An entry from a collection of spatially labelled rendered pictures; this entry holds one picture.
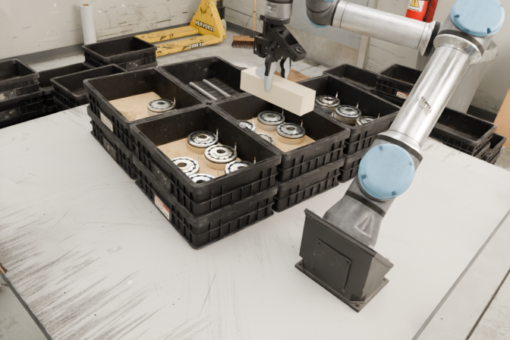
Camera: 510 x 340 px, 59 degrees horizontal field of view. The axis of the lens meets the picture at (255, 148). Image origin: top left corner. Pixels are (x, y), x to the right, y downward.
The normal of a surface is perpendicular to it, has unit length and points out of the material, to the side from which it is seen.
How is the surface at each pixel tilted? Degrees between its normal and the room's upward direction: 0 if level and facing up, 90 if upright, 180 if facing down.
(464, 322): 0
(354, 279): 90
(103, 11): 90
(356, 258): 90
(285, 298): 0
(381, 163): 57
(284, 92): 90
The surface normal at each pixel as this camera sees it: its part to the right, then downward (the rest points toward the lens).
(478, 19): -0.10, -0.30
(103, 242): 0.07, -0.85
